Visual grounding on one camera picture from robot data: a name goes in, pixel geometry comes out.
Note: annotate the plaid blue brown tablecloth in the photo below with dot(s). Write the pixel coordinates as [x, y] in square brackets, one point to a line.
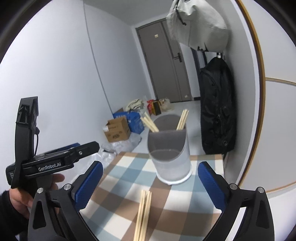
[178, 212]

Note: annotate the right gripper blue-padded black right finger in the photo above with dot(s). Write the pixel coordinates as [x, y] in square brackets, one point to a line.
[257, 222]

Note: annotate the clear plastic bags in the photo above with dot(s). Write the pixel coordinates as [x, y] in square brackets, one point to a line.
[108, 151]

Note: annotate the person's left hand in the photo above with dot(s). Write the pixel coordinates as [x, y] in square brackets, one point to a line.
[22, 200]

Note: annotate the red snack bag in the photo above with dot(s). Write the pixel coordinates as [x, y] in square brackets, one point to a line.
[154, 107]

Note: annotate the grey door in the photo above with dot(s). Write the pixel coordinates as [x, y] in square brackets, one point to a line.
[165, 62]

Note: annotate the bundle of wooden chopsticks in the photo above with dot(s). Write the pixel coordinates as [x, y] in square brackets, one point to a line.
[143, 216]

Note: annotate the cloth pile on boxes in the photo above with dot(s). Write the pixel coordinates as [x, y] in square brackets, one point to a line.
[136, 104]

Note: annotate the blue cardboard box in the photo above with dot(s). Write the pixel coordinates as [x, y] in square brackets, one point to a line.
[133, 119]

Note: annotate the white cylindrical utensil holder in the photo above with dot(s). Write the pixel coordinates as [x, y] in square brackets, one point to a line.
[169, 150]

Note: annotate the wooden chopsticks left in holder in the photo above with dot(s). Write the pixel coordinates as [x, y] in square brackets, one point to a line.
[149, 123]

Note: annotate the grey hanging bag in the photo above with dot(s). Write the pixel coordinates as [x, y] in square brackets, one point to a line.
[197, 25]

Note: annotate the white wood-trimmed cabinet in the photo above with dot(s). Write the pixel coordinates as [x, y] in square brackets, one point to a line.
[273, 163]

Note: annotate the wooden chopsticks right in holder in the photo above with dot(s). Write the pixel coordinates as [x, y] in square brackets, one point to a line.
[182, 120]

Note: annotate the wooden chopsticks in holder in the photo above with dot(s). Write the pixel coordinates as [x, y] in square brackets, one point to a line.
[182, 120]
[149, 123]

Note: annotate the brown cardboard box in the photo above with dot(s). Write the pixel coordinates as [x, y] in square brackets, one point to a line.
[117, 130]

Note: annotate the black hanging garment bag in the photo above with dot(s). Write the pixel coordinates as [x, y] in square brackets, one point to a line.
[218, 108]

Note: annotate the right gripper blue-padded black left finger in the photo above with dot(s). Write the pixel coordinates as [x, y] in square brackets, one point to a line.
[55, 213]

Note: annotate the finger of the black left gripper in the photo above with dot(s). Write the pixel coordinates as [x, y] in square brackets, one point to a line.
[85, 149]

